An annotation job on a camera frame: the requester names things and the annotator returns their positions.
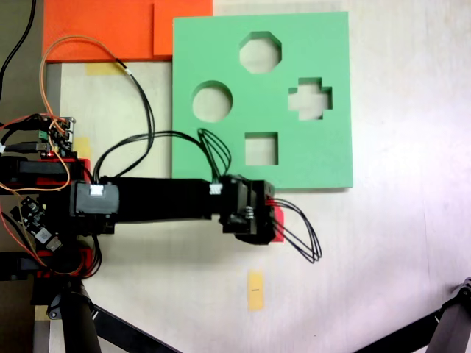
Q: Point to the yellow tape marker with line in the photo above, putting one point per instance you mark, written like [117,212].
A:
[255,294]

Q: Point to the small black circuit module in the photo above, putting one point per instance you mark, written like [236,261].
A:
[40,233]

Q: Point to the red square block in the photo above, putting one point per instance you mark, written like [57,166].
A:
[280,219]

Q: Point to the small yellow tape piece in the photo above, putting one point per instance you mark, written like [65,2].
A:
[84,144]
[41,312]

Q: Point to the green shape sorting board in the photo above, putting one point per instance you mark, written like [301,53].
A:
[312,158]

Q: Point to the yellow tape strip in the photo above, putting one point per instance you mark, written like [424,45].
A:
[99,68]

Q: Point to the orange flat block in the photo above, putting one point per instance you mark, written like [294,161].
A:
[92,25]

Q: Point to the thick black tripod leg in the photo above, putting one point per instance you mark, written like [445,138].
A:
[77,323]
[452,323]

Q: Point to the thin black tripod strut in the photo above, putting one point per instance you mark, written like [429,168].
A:
[404,332]
[125,331]

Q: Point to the red printed base mount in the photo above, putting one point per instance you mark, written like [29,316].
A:
[86,165]
[86,257]

